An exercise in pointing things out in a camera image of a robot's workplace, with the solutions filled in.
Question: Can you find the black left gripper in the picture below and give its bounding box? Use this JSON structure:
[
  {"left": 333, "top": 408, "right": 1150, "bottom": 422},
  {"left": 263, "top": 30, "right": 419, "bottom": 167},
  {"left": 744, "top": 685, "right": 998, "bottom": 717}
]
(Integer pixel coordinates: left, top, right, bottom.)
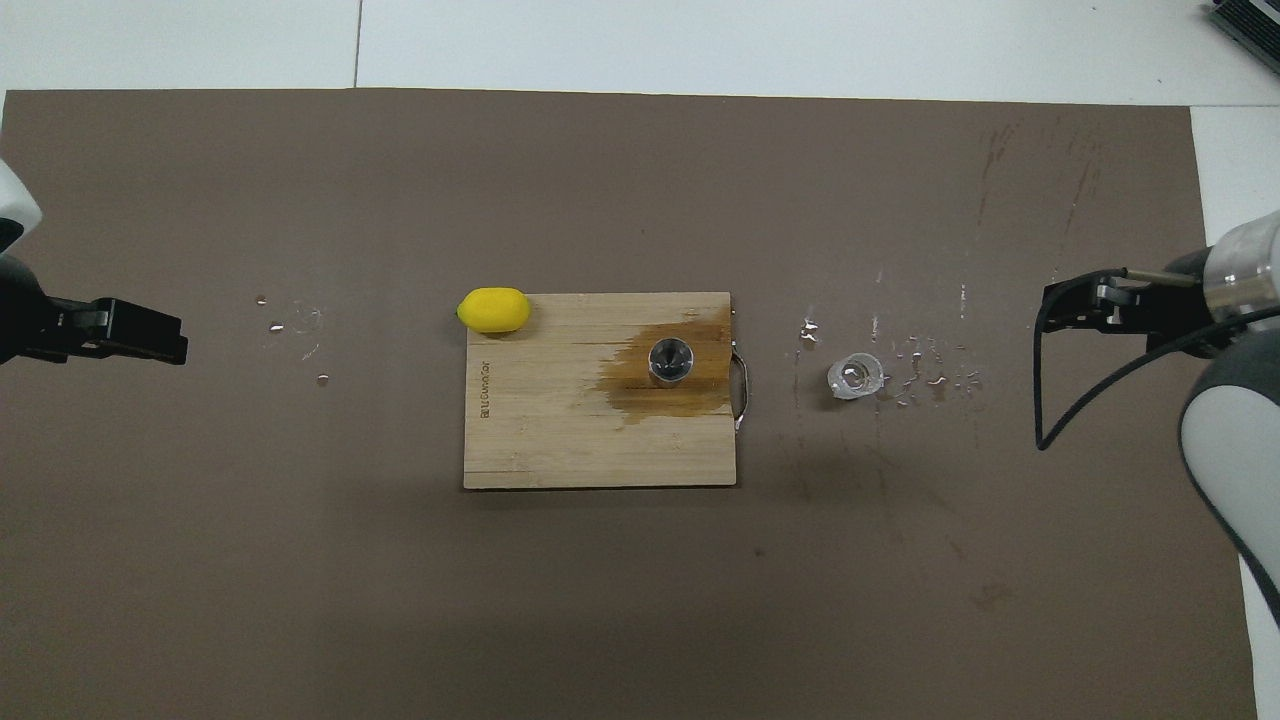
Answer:
[{"left": 0, "top": 255, "right": 190, "bottom": 366}]

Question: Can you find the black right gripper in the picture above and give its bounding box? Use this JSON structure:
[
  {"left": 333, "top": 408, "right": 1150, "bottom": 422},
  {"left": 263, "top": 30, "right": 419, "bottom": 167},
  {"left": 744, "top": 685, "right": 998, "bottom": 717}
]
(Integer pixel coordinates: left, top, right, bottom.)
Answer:
[{"left": 1042, "top": 270, "right": 1234, "bottom": 354}]

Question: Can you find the steel double jigger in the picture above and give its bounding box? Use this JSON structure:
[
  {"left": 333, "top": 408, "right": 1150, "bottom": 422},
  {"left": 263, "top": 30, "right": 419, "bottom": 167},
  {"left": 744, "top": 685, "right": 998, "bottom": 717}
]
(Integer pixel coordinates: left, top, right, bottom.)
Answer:
[{"left": 648, "top": 337, "right": 693, "bottom": 387}]

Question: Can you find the grey ribbed device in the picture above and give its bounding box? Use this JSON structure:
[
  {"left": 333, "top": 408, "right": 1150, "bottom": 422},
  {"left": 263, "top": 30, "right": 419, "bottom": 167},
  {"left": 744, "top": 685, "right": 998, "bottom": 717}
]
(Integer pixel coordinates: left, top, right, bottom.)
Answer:
[{"left": 1205, "top": 0, "right": 1280, "bottom": 49}]

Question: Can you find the yellow lemon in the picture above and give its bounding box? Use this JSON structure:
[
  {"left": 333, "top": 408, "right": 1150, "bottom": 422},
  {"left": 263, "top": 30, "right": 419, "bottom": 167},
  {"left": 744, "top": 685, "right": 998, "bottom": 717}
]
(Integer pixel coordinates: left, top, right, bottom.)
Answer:
[{"left": 456, "top": 287, "right": 531, "bottom": 334}]

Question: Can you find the wooden cutting board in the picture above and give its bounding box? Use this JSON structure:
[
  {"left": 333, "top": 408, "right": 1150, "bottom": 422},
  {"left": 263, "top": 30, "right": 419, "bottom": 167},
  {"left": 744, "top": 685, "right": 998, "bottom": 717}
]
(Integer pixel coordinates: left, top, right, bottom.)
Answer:
[{"left": 463, "top": 292, "right": 751, "bottom": 490}]

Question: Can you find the brown table mat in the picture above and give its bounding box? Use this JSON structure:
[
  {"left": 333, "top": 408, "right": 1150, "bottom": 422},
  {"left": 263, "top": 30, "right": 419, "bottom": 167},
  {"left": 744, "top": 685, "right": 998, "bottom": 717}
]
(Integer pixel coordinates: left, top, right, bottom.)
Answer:
[{"left": 0, "top": 88, "right": 1259, "bottom": 720}]

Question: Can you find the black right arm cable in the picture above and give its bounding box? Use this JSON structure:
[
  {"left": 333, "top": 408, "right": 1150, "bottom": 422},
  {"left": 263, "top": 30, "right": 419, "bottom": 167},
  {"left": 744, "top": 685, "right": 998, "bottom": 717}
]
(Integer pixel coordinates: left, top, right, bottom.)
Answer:
[{"left": 1035, "top": 268, "right": 1280, "bottom": 451}]

